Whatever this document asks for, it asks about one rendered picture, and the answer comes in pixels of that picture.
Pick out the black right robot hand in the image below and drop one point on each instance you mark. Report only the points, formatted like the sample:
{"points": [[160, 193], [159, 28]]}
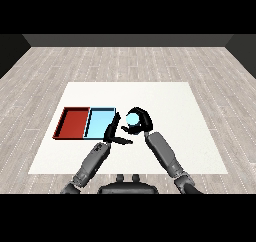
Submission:
{"points": [[145, 120]]}

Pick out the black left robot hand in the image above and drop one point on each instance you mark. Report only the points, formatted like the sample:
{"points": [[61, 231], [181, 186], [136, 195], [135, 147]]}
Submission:
{"points": [[110, 131]]}

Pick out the small blue can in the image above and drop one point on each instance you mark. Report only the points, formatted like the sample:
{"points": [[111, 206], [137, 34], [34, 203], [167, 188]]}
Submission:
{"points": [[132, 120]]}

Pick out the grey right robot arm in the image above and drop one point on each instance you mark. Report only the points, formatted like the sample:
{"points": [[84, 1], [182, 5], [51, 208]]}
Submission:
{"points": [[167, 159]]}

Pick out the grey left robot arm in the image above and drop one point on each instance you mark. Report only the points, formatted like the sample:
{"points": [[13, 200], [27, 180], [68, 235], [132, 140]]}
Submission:
{"points": [[90, 166]]}

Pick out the light blue shallow open box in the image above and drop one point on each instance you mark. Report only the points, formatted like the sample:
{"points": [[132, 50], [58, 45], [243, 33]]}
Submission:
{"points": [[99, 122]]}

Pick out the red shallow open box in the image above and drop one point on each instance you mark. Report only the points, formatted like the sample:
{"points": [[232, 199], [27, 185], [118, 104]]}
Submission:
{"points": [[74, 122]]}

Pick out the dark grey robot body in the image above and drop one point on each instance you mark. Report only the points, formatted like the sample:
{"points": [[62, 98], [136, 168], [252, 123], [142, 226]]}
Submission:
{"points": [[127, 187]]}

